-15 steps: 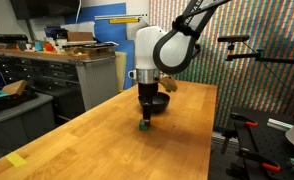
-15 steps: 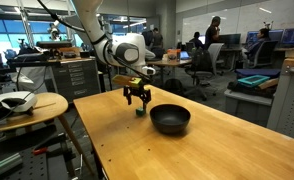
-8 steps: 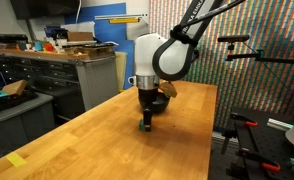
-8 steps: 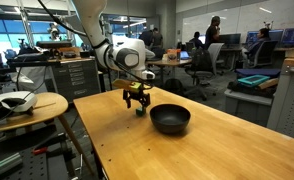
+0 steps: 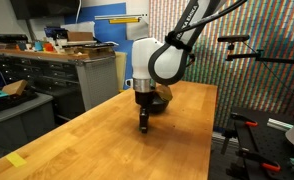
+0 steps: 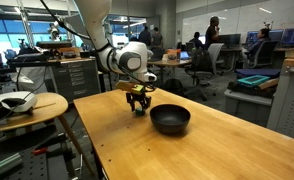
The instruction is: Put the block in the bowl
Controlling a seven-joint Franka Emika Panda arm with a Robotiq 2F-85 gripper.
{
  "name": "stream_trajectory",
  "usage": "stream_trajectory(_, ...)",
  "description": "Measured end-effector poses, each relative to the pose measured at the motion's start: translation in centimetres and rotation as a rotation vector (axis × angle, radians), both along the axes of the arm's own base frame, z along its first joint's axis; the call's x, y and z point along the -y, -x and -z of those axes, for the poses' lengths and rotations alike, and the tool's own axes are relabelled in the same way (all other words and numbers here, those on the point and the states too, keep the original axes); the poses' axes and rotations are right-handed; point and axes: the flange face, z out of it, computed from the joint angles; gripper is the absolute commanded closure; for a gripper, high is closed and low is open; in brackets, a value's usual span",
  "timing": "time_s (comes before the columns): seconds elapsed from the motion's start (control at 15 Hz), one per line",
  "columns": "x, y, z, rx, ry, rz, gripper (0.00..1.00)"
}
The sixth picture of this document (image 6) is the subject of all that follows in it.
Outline round wooden stool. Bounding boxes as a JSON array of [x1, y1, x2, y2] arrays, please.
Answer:
[[0, 92, 98, 178]]

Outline seated person dark hair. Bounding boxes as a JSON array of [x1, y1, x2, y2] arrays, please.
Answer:
[[189, 31, 205, 50]]

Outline grey drawer cabinet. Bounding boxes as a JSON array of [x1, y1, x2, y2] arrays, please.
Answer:
[[50, 57, 102, 103]]

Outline grey office chair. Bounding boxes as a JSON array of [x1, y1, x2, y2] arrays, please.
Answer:
[[206, 42, 225, 77]]

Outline wooden plank piece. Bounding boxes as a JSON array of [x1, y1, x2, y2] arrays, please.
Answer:
[[257, 77, 280, 91]]

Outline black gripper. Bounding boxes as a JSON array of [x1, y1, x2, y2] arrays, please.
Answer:
[[125, 91, 152, 113]]

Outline standing person dark clothes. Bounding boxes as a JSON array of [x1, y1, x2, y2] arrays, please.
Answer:
[[138, 25, 152, 47]]

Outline teal tray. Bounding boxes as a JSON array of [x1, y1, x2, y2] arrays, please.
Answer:
[[237, 74, 271, 88]]

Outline white camera on stand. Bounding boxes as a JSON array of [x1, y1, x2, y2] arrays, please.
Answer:
[[47, 21, 62, 42]]

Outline orange black clamp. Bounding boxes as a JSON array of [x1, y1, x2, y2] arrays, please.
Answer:
[[31, 146, 50, 156]]

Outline black bag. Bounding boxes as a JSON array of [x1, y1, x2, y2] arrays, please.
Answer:
[[162, 78, 185, 97]]

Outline orange box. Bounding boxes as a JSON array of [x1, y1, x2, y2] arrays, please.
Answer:
[[166, 48, 182, 63]]

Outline dark mesh office chair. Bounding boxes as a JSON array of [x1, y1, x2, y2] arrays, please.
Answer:
[[248, 40, 279, 70]]

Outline green block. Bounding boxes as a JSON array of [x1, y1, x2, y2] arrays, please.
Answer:
[[135, 107, 146, 117]]

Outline seated person at monitors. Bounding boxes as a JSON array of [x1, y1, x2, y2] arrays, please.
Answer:
[[242, 28, 272, 62]]

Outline light green bar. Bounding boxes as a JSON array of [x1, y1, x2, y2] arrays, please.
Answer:
[[0, 152, 23, 178]]

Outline round wooden background table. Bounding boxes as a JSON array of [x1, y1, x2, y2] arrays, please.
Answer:
[[147, 57, 193, 88]]

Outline standing person grey shirt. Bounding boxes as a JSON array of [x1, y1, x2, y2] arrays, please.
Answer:
[[151, 27, 164, 48]]

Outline white headset device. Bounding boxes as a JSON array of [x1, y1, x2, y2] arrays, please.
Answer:
[[0, 90, 38, 124]]

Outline black office chair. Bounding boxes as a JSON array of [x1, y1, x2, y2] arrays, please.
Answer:
[[183, 47, 215, 102]]

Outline black bowl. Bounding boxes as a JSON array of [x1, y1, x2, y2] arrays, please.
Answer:
[[149, 103, 192, 136]]

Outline grey perforated metal cart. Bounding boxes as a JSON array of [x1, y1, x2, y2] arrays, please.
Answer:
[[266, 57, 294, 144]]

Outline dark blue cushion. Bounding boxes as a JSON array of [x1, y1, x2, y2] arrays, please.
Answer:
[[235, 68, 282, 80]]

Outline black perforated board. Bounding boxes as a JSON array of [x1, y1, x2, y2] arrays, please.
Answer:
[[0, 133, 73, 180]]

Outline black flat equipment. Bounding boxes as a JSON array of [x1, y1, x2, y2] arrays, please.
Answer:
[[35, 40, 73, 50]]

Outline standing person black shirt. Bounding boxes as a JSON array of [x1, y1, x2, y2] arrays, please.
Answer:
[[204, 15, 222, 51]]

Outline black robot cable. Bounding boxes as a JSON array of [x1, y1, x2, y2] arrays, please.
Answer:
[[39, 0, 156, 93]]

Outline white cloth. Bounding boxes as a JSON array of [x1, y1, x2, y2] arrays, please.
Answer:
[[11, 65, 56, 95]]

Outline grey storage bin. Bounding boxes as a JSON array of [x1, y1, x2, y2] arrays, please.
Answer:
[[223, 88, 275, 128]]

